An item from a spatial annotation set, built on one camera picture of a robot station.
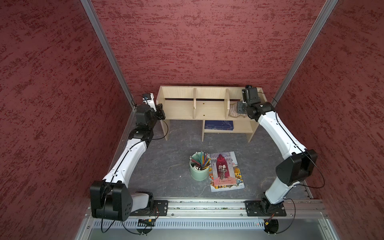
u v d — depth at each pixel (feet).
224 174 2.79
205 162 2.54
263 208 2.17
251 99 2.03
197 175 2.66
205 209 2.48
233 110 2.67
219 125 2.94
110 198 1.28
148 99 2.15
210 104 2.81
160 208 2.42
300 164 1.46
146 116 1.87
